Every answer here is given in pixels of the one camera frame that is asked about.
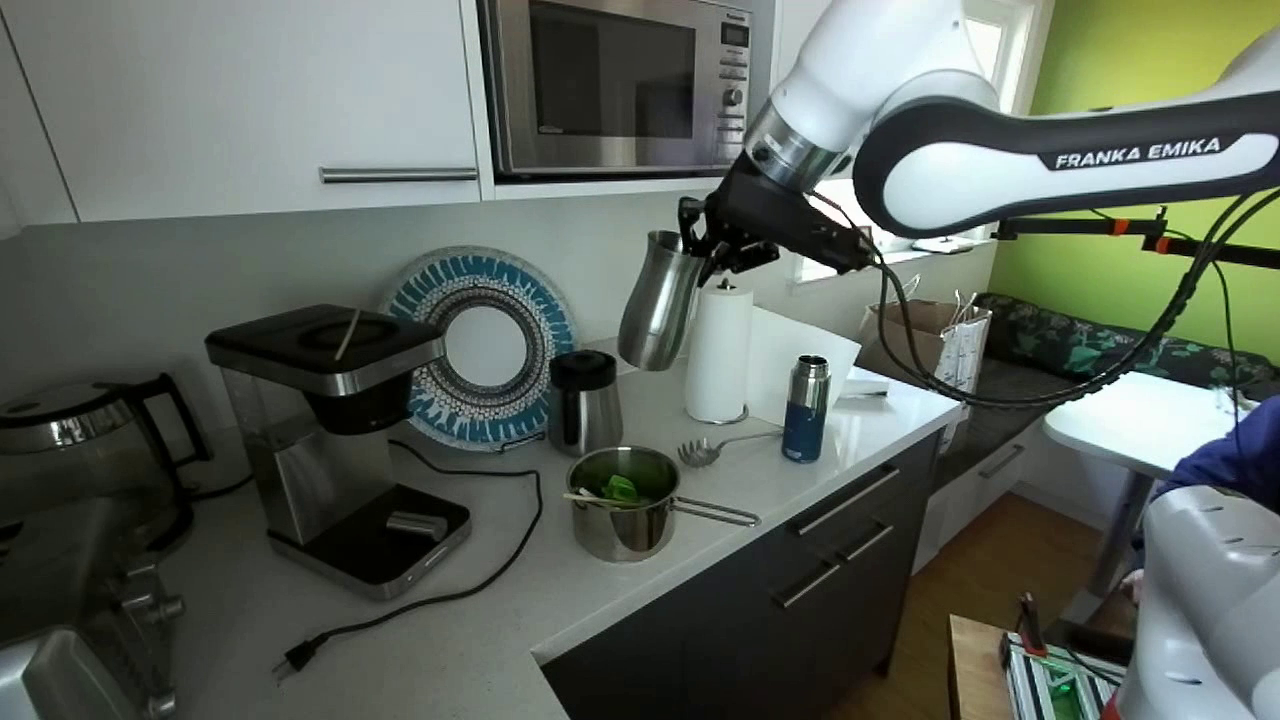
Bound dark patterned bench cushion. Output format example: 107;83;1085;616
974;290;1280;407

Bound pale bench cabinet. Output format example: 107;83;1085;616
907;415;1072;580

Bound white paper towel roll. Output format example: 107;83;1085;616
680;281;868;434

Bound white paper bag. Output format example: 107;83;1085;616
937;310;999;399

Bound black power cable with plug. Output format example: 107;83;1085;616
281;438;553;677

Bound small metal strainer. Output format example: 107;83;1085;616
672;424;785;473

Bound blue sleeved forearm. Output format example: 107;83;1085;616
1147;387;1280;521

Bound steel built-in microwave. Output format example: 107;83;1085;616
472;0;779;186

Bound steel cocktail mixing cup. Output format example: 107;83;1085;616
613;225;713;376

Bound wide white wall cabinet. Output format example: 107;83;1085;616
0;0;489;227

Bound white table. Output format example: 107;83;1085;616
1038;368;1261;608

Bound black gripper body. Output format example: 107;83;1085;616
697;151;884;281

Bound green item in pot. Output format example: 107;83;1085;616
582;461;651;507

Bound blue and steel bottle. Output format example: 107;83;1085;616
774;350;836;469

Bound long silver drawer handle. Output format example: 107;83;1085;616
794;464;896;539

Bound short silver drawer handle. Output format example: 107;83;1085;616
842;526;898;564
774;559;846;612

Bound bench cabinet handle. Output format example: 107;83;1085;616
973;439;1032;486

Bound steel kettle black handle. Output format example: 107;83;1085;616
0;374;217;551

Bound dark base cabinet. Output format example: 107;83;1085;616
536;434;948;720

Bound long silver wall cabinet handle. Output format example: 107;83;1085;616
316;166;483;188

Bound steel pot with handle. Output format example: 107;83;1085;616
560;439;762;564

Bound steel kitchen appliance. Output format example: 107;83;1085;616
0;495;183;720

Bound wooden crate with green items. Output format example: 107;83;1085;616
945;592;1140;720

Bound blue white decorative plate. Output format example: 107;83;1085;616
380;243;579;461

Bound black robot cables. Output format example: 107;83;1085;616
794;180;1280;407

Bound black boom orange clamps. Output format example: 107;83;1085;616
989;209;1280;273

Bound black steel coffee maker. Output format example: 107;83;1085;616
200;300;476;605

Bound cardboard box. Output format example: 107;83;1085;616
856;296;968;392

